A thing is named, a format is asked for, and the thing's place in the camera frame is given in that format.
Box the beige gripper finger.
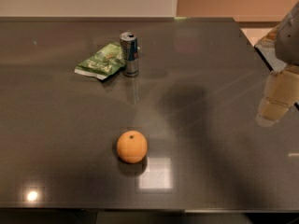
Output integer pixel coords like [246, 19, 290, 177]
[256, 64, 299, 127]

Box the silver blue redbull can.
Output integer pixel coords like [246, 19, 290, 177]
[120, 32, 138, 77]

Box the green snack bag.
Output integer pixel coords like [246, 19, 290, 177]
[74, 42, 125, 80]

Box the orange fruit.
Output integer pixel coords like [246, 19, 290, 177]
[117, 131, 148, 163]

